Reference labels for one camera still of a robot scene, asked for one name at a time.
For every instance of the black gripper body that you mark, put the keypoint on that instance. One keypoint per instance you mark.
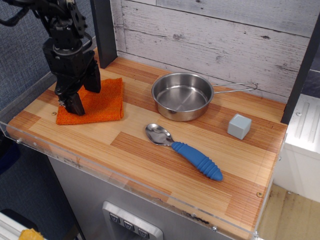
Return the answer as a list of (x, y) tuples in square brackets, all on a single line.
[(69, 66)]

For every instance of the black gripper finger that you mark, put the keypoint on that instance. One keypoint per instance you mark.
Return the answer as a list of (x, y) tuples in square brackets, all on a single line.
[(92, 80), (72, 103)]

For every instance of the orange knitted cloth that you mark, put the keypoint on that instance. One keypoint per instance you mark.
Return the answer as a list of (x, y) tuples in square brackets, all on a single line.
[(99, 107)]

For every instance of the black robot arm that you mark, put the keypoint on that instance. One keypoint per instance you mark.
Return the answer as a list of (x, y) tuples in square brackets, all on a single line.
[(62, 20)]

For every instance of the stainless steel pan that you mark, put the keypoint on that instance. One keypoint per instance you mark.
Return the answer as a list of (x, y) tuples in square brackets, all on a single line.
[(183, 96)]

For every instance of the silver toy fridge cabinet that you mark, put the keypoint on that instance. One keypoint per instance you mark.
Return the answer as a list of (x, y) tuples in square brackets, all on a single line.
[(183, 208)]

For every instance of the silver dispenser button panel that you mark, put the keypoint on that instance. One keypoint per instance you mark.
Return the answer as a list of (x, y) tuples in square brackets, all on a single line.
[(135, 227)]

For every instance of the grey cube block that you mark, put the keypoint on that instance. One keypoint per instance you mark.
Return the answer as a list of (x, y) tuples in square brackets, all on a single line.
[(239, 126)]

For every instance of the white side cabinet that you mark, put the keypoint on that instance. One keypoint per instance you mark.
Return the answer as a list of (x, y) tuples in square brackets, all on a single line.
[(298, 168)]

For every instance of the dark grey left post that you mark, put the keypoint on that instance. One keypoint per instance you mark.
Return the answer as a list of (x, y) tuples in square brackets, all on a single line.
[(104, 31)]

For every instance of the dark grey post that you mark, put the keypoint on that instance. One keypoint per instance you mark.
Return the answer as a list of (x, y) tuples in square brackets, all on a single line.
[(104, 31), (306, 64)]

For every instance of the clear acrylic guard rail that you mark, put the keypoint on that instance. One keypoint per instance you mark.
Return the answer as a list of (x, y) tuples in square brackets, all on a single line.
[(247, 165)]

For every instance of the blue handled metal spoon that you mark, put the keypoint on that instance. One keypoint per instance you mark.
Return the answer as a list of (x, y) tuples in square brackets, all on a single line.
[(161, 137)]

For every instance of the dark grey right post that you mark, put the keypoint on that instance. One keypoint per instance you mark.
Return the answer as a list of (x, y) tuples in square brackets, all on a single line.
[(306, 64)]

